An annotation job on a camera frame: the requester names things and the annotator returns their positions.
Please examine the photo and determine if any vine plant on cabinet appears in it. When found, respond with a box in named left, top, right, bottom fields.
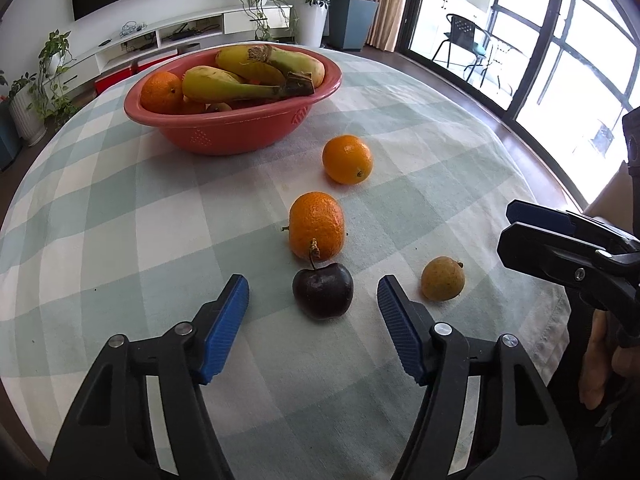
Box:
left=39, top=30, right=77, bottom=127

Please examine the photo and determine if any glass sliding door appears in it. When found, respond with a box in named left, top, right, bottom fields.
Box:
left=397, top=0, right=640, bottom=211

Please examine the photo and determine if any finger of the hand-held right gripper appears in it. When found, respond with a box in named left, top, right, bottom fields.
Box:
left=506, top=200, right=640, bottom=257
left=497, top=222, right=629, bottom=287

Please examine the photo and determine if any dark purple plum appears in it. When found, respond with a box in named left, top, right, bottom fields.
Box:
left=292, top=238, right=354, bottom=320

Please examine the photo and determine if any red storage box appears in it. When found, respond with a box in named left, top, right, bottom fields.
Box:
left=94, top=62, right=137, bottom=95
left=137, top=51, right=179, bottom=72

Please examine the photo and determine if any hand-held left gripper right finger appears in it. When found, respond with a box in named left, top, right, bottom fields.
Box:
left=376, top=275, right=573, bottom=480

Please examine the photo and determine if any yellow banana green stem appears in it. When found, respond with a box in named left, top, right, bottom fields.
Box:
left=215, top=44, right=327, bottom=88

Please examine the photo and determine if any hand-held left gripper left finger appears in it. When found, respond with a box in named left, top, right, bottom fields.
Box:
left=47, top=274, right=251, bottom=480

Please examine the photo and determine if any plant in dark square pot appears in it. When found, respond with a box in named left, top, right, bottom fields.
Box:
left=315, top=0, right=381, bottom=52

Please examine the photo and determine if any red plastic colander basket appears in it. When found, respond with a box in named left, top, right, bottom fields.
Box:
left=123, top=44, right=343, bottom=156

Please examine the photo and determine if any leafy plant in white pot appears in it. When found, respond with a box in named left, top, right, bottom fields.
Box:
left=281, top=0, right=334, bottom=49

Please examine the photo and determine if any white low media cabinet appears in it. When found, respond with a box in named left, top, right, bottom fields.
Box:
left=42, top=2, right=296, bottom=97

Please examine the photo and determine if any black metal patio chair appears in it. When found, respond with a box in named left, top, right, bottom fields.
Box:
left=431, top=12, right=494, bottom=84

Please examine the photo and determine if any yellow banana brown woody stem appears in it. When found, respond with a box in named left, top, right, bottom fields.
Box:
left=181, top=65, right=316, bottom=107

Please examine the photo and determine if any person's right hand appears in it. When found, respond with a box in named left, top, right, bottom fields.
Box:
left=579, top=310, right=640, bottom=409

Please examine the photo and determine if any beige curtain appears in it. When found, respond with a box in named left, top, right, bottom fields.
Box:
left=365, top=0, right=416, bottom=54

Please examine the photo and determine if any brown longan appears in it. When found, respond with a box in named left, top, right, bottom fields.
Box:
left=420, top=256, right=466, bottom=302

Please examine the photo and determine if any dark grey bin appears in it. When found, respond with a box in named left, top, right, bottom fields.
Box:
left=0, top=104, right=24, bottom=172

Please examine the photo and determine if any bumpy-skinned mandarin orange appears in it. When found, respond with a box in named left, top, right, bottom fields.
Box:
left=288, top=191, right=347, bottom=262

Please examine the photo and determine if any beige dining chair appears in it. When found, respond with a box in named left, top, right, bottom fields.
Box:
left=582, top=172, right=634, bottom=221

